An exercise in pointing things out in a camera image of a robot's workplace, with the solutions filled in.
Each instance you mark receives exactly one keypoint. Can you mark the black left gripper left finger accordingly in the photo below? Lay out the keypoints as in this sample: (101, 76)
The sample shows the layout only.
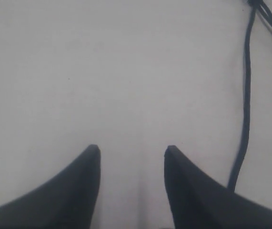
(67, 201)

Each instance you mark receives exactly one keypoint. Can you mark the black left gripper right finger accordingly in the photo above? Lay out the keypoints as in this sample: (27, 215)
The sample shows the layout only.
(199, 202)

